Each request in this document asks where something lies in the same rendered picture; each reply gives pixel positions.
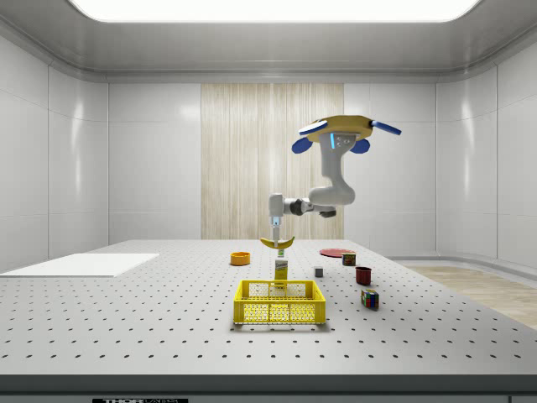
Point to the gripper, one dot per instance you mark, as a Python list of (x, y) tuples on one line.
[(275, 231)]

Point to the banana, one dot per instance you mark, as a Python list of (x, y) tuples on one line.
[(285, 243)]

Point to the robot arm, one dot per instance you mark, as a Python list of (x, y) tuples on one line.
[(332, 168)]

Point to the yellow bowl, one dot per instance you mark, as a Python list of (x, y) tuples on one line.
[(240, 258)]

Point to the grey cube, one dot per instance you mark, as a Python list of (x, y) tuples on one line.
[(319, 271)]

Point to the red plate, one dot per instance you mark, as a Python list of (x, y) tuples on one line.
[(331, 252)]

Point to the yellow basket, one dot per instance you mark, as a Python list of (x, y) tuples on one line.
[(279, 302)]

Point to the flat-sided can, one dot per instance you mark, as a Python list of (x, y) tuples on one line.
[(348, 259)]

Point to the dark red mug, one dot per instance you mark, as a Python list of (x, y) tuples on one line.
[(363, 275)]

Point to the puzzle cube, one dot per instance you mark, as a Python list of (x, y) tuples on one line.
[(369, 299)]

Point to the white board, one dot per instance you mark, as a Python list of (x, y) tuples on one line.
[(84, 264)]

